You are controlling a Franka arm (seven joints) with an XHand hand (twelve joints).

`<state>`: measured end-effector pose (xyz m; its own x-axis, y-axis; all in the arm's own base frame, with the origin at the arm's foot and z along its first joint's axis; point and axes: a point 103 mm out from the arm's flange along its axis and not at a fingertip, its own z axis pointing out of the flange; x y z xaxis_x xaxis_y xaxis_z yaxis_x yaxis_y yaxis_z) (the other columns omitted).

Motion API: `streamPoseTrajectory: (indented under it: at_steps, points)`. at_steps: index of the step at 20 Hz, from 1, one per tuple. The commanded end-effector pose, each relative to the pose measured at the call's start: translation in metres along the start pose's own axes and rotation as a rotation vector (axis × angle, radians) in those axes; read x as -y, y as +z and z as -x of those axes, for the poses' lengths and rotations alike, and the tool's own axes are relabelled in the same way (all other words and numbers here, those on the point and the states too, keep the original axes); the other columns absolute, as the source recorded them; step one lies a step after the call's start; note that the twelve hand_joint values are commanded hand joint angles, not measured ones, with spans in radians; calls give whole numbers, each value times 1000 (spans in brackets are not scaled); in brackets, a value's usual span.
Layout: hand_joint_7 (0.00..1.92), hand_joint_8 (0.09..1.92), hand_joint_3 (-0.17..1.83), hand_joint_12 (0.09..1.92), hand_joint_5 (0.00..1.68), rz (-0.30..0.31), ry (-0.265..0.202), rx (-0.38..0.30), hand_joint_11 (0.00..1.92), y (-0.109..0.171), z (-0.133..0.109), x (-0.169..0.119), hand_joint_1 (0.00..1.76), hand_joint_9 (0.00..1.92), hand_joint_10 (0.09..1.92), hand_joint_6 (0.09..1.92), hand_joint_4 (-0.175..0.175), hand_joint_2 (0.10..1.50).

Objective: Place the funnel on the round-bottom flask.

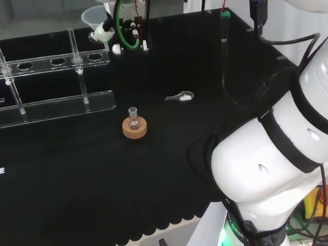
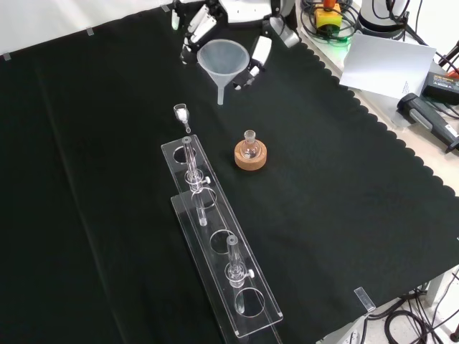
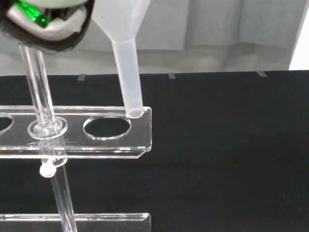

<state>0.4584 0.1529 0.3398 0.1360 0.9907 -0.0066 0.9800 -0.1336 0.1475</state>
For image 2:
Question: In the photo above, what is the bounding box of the yellow stop button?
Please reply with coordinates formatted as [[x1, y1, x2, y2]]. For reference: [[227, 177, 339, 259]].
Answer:
[[314, 0, 341, 29]]

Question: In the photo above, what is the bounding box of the green cable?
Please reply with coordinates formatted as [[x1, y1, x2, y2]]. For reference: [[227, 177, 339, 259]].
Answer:
[[315, 32, 351, 47]]

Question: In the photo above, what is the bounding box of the black cloth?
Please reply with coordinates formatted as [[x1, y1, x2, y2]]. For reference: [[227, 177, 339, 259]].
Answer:
[[0, 0, 459, 344]]

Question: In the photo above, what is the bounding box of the clear tape strip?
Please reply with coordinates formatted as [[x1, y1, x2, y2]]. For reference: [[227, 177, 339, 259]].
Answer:
[[353, 286, 377, 311]]

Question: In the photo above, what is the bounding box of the translucent plastic funnel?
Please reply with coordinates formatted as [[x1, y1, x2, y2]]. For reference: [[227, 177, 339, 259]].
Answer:
[[197, 39, 250, 106]]

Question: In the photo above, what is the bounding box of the pale board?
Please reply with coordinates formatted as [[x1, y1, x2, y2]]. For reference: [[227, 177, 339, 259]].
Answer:
[[339, 31, 437, 100]]

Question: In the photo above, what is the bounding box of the black tripod leg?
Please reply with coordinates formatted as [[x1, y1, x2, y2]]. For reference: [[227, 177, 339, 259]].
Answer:
[[437, 37, 459, 70]]

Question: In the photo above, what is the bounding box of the black power adapter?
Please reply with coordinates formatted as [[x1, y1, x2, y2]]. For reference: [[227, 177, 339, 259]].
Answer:
[[422, 70, 459, 107]]

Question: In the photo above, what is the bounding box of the glass weighing funnel with powder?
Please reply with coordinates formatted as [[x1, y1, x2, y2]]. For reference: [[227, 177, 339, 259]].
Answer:
[[173, 102, 192, 133]]

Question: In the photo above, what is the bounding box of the cork ring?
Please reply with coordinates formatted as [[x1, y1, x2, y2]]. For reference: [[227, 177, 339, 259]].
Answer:
[[234, 139, 269, 171]]

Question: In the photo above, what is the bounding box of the clear acrylic funnel stand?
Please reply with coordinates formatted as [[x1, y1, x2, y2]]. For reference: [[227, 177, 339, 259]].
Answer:
[[160, 134, 284, 344]]

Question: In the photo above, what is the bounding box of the black handheld device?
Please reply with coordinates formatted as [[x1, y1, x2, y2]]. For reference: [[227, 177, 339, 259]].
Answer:
[[396, 92, 459, 154]]

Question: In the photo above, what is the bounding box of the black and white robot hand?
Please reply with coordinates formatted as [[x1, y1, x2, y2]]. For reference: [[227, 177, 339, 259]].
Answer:
[[171, 0, 301, 91]]

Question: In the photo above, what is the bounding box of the glass round-bottom flask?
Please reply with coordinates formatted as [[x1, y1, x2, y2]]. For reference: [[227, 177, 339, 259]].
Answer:
[[240, 130, 260, 161]]

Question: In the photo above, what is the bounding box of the grey table leg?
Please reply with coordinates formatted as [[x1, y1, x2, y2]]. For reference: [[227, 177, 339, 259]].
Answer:
[[426, 267, 453, 307]]

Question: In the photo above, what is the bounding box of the black cable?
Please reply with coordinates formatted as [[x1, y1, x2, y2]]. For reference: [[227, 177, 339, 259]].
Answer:
[[365, 286, 459, 344]]

